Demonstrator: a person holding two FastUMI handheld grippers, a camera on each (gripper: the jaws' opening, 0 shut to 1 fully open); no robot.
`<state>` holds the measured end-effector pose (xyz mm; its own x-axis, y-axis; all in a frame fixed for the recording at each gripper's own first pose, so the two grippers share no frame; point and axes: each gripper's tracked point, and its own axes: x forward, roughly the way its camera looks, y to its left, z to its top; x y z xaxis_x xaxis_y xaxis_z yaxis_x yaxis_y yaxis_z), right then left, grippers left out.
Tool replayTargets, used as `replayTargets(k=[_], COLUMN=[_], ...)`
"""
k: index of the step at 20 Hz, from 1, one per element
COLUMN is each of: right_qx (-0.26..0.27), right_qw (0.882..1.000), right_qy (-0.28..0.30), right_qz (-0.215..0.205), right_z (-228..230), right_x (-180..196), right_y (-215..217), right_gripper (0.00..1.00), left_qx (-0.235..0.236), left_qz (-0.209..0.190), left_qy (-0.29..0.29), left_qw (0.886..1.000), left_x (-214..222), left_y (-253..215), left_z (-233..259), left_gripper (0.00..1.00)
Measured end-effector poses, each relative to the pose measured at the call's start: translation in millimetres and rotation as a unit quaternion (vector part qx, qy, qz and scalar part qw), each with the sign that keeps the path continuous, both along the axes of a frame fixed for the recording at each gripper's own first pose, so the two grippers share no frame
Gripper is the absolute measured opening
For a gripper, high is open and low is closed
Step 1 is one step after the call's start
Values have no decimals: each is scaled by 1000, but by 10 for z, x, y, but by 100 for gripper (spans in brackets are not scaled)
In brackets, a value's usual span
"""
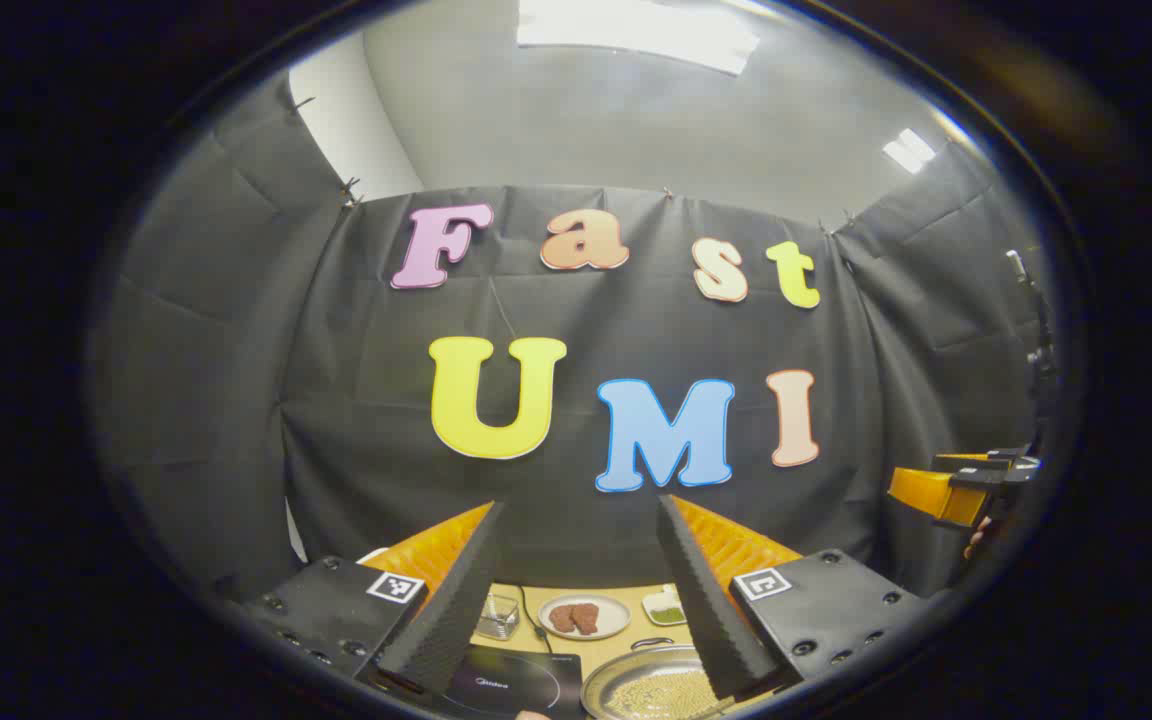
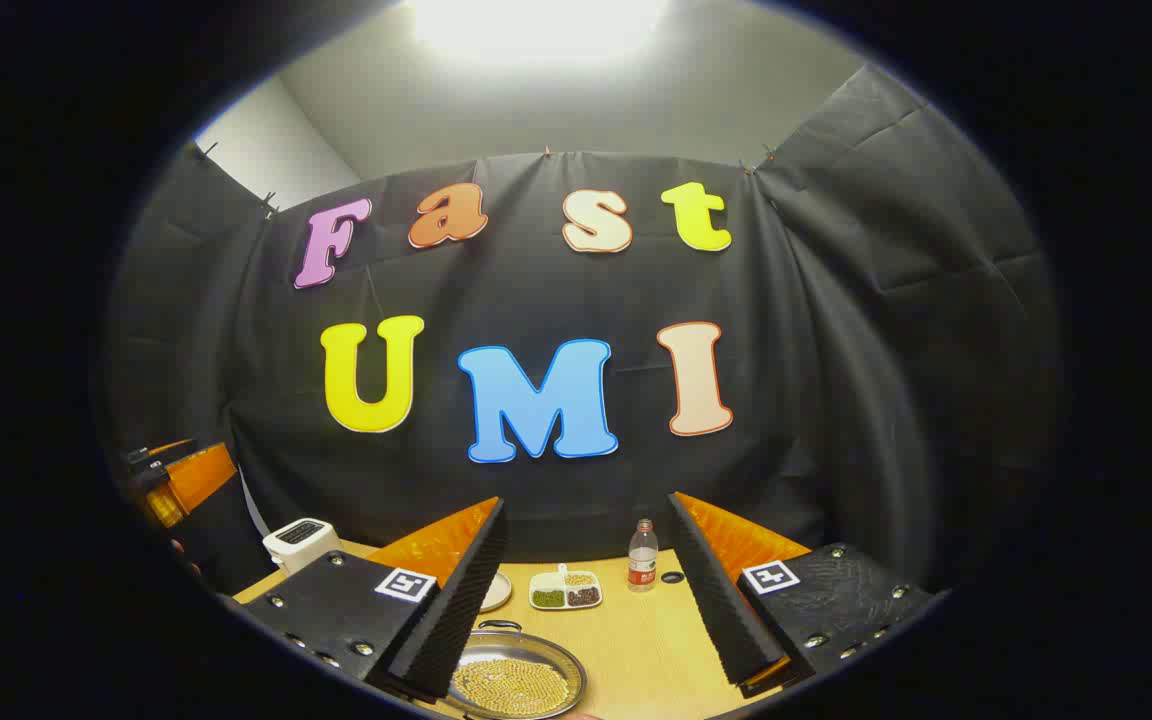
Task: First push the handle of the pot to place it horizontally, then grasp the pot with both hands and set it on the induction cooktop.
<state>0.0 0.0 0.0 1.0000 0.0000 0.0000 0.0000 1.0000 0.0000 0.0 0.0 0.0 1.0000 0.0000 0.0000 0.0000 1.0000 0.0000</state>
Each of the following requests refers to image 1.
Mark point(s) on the pile of yellow soybeans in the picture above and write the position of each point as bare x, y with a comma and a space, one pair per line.
656, 695

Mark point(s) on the pile of green mung beans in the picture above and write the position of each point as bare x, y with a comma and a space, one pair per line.
669, 614

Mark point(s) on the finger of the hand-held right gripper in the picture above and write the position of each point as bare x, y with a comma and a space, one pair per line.
986, 475

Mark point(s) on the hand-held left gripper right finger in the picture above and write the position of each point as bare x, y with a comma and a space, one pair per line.
706, 620

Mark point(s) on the white divided dish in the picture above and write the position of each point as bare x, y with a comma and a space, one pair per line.
658, 600

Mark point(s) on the red meat piece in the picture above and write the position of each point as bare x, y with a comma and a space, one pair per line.
562, 619
586, 618

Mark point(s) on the round white plate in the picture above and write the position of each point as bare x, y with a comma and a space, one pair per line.
616, 612

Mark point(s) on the black induction cooktop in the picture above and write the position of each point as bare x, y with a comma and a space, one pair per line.
506, 685

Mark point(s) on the ceiling light panel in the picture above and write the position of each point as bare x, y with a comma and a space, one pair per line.
909, 150
636, 30

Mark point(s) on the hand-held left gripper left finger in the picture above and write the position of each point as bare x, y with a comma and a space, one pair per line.
456, 620

